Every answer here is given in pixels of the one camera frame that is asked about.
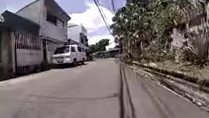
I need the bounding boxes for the building with barred gate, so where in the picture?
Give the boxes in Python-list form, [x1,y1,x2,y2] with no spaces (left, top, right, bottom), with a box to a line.
[0,8,45,82]

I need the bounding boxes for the distant trees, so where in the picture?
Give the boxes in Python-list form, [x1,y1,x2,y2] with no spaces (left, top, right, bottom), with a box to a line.
[88,38,112,55]

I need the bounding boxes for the white van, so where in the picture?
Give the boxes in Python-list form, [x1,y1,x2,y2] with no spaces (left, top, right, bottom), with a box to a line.
[51,44,89,69]

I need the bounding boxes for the white building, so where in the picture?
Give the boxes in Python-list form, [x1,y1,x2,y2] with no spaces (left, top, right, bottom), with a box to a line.
[66,23,90,51]

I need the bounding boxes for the raised concrete verge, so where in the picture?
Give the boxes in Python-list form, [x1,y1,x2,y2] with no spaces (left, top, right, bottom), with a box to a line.
[125,56,209,118]

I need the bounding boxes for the overhead wires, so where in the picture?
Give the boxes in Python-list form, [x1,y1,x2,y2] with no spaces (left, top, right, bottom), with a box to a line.
[89,0,118,38]

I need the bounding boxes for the mass of trees and bushes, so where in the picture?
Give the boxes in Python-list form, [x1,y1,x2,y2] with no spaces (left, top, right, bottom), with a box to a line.
[108,0,209,69]

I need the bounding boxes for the grey two-storey building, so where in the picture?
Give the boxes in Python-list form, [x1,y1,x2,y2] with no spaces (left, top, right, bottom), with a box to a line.
[14,0,74,66]

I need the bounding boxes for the grey concrete road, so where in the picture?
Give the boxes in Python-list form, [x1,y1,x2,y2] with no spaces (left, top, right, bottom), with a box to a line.
[0,54,209,118]

